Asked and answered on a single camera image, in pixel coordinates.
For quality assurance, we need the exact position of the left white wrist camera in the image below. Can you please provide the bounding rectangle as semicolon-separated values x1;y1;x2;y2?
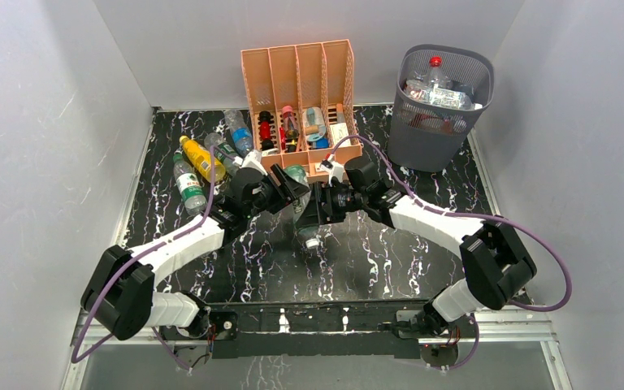
240;149;267;176

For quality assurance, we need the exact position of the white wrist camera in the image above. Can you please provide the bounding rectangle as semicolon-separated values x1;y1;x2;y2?
321;154;345;186
240;149;267;176

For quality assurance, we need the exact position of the peach desk organizer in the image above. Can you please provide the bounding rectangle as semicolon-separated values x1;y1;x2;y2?
240;39;362;182

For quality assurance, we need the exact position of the clear water bottle white cap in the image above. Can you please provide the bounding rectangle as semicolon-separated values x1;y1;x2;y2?
403;79;483;111

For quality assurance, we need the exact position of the yellow juice bottle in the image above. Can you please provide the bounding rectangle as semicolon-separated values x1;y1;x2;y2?
180;136;226;183

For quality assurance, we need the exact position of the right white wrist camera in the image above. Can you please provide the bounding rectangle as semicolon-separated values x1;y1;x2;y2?
321;154;345;186

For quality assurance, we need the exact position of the blue round object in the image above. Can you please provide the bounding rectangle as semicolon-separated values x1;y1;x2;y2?
312;138;329;150

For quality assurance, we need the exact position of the grey mesh waste bin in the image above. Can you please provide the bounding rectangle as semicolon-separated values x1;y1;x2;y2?
388;44;495;172

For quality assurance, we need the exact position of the clear bottle dark green label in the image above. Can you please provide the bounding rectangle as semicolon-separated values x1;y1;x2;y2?
204;132;243;177

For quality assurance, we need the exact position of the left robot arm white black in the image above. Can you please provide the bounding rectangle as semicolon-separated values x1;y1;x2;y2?
80;165;310;340

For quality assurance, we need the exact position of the red label cola bottle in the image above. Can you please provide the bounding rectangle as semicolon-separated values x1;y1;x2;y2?
409;114;467;134

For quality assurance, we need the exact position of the white carton box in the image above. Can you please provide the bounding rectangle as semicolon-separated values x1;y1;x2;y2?
328;123;350;147

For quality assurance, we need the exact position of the clear bottle red blue label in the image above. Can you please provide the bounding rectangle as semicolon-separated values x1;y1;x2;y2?
427;56;452;89

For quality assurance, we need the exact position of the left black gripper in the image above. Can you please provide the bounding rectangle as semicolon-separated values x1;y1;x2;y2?
245;164;310;219

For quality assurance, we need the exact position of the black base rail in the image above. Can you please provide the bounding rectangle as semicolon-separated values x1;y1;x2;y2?
204;298;480;362

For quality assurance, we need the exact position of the green tinted bottle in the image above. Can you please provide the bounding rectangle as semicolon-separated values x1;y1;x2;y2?
284;165;320;250

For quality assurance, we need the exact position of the pink cap small bottle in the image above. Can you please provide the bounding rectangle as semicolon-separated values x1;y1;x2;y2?
282;106;299;153

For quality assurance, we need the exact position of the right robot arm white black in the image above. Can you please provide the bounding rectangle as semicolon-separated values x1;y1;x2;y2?
297;157;537;338

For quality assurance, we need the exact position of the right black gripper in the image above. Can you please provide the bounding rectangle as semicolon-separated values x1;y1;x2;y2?
295;181;366;228

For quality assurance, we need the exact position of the red black dumbbell toy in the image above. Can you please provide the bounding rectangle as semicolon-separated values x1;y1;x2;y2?
258;110;275;151

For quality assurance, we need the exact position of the clear bottle green cap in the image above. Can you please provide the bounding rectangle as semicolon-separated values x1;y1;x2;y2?
172;153;207;215

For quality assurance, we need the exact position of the small white box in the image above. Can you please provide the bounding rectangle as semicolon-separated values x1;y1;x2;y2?
314;163;328;173

